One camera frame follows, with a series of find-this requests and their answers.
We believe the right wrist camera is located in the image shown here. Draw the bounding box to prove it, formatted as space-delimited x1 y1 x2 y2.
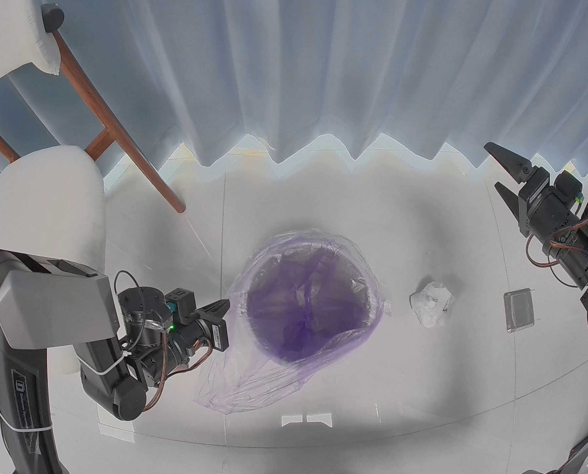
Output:
554 170 585 205

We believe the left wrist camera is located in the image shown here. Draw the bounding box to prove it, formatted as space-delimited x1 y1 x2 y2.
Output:
165 288 197 325

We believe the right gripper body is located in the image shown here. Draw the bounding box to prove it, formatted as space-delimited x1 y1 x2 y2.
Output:
518 165 584 247

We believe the wooden chair with white cushions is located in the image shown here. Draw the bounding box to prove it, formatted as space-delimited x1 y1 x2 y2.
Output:
0 0 187 379

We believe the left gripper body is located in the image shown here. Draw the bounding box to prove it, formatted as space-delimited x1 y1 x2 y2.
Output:
168 311 229 365

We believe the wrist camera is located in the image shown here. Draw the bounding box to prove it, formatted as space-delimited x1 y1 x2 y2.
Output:
165 288 197 325
554 170 585 205

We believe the purple plastic bag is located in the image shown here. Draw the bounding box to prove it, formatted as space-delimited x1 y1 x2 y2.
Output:
195 227 392 413

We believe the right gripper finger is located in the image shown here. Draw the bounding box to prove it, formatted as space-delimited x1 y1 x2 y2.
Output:
495 181 529 239
484 142 540 185

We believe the white trash bin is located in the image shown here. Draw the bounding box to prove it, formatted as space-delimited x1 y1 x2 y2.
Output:
242 237 373 365

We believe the pale blue curtain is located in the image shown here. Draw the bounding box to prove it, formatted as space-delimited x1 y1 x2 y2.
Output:
0 0 588 189

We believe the white paper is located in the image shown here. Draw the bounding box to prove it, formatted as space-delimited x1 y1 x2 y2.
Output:
409 279 452 328

